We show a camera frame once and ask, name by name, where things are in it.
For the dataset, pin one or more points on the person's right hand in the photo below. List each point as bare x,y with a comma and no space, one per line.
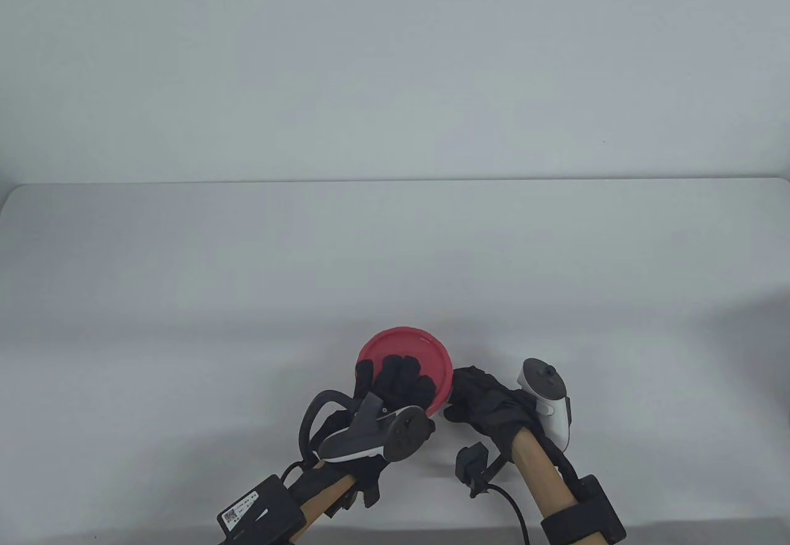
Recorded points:
487,406

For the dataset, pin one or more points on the person's left hand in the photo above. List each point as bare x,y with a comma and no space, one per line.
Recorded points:
401,384

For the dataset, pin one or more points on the large red container lid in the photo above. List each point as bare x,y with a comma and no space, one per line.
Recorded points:
404,347

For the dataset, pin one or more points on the person's right forearm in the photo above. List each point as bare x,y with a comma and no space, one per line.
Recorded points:
540,474

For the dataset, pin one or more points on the black forearm box white label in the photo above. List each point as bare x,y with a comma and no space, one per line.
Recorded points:
259,505

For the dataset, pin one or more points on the plain black forearm box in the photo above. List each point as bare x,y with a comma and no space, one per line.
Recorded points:
602,505

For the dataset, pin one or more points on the person's left forearm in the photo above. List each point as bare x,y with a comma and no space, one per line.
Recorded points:
330,495

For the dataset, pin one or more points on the black white hand controller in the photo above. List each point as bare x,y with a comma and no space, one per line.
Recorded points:
407,437
546,381

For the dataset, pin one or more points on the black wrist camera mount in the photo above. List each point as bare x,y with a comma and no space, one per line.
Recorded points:
472,461

